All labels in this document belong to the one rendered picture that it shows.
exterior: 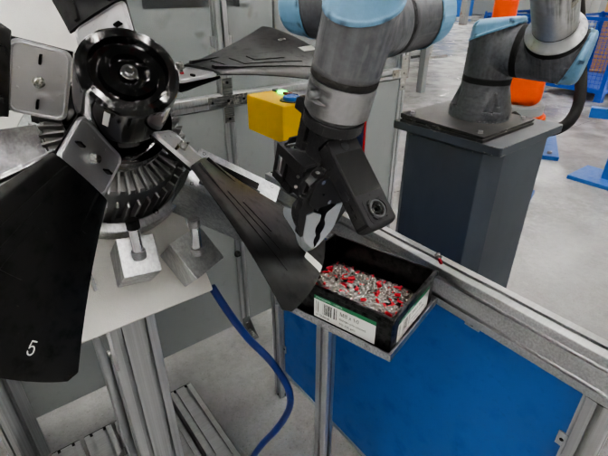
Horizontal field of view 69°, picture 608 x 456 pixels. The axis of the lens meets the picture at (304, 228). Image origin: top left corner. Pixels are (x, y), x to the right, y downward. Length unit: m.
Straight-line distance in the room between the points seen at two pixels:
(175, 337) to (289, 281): 1.28
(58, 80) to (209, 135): 0.92
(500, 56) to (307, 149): 0.70
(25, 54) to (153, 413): 0.73
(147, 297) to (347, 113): 0.47
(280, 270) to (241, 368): 1.28
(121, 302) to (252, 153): 0.96
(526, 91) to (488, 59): 3.26
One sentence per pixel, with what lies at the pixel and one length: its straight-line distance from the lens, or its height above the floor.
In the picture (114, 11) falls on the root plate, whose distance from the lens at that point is 0.70.
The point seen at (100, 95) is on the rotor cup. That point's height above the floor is 1.20.
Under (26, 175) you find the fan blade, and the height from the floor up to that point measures 1.14.
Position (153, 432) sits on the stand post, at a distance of 1.11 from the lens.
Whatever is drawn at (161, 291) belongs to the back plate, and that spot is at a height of 0.86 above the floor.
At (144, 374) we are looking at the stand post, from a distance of 0.99.
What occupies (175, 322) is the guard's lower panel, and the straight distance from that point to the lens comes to 1.78.
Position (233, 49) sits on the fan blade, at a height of 1.22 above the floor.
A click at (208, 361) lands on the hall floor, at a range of 1.88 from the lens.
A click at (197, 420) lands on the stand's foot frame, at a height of 0.08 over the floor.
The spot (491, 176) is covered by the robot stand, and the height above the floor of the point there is 0.92.
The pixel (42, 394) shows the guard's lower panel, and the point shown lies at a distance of 1.77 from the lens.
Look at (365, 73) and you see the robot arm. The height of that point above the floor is 1.24.
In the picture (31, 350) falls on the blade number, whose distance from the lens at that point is 0.57.
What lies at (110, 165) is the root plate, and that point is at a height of 1.11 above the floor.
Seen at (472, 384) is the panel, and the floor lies 0.64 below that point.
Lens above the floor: 1.31
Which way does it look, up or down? 29 degrees down
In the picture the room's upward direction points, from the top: straight up
